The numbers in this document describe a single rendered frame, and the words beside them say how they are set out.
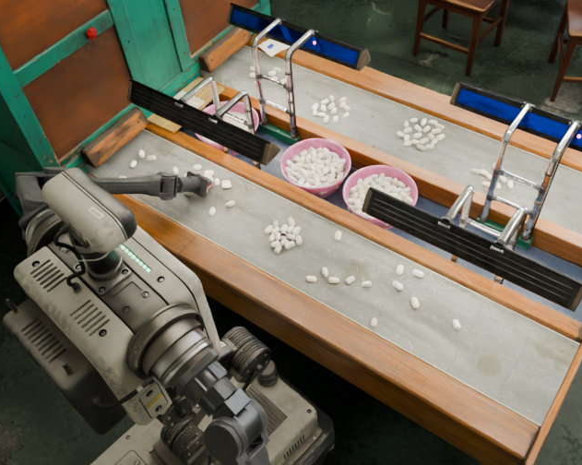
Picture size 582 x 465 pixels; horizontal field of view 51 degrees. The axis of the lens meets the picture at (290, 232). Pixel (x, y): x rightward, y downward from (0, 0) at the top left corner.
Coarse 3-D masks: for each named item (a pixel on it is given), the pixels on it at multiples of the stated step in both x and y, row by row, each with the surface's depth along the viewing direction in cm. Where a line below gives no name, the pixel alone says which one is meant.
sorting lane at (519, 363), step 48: (144, 144) 247; (240, 192) 226; (240, 240) 212; (288, 240) 211; (336, 240) 209; (336, 288) 197; (384, 288) 196; (432, 288) 194; (384, 336) 185; (432, 336) 184; (480, 336) 183; (528, 336) 182; (480, 384) 173; (528, 384) 172
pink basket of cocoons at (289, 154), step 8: (296, 144) 236; (312, 144) 239; (320, 144) 238; (328, 144) 237; (336, 144) 235; (288, 152) 235; (336, 152) 237; (344, 152) 233; (280, 168) 229; (344, 176) 224; (296, 184) 223; (336, 184) 222; (312, 192) 225; (328, 192) 227
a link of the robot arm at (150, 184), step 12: (48, 168) 181; (60, 168) 183; (96, 180) 189; (108, 180) 191; (120, 180) 194; (132, 180) 196; (144, 180) 199; (156, 180) 201; (168, 180) 204; (120, 192) 195; (132, 192) 197; (144, 192) 200; (156, 192) 202; (168, 192) 205
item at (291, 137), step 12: (276, 24) 228; (264, 36) 225; (252, 48) 224; (288, 60) 217; (288, 72) 221; (276, 84) 230; (288, 84) 225; (288, 96) 230; (264, 108) 246; (276, 108) 240; (264, 120) 250; (264, 132) 255; (276, 132) 250; (288, 132) 249
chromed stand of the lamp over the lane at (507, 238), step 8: (464, 192) 168; (472, 192) 171; (456, 200) 167; (464, 200) 167; (456, 208) 165; (464, 208) 178; (520, 208) 164; (448, 216) 163; (464, 216) 180; (512, 216) 163; (520, 216) 162; (440, 224) 164; (464, 224) 183; (472, 224) 181; (480, 224) 180; (512, 224) 160; (520, 224) 170; (488, 232) 180; (496, 232) 178; (504, 232) 159; (512, 232) 173; (520, 232) 172; (504, 240) 157; (512, 240) 175; (496, 248) 157; (512, 248) 178; (456, 256) 196; (496, 280) 192
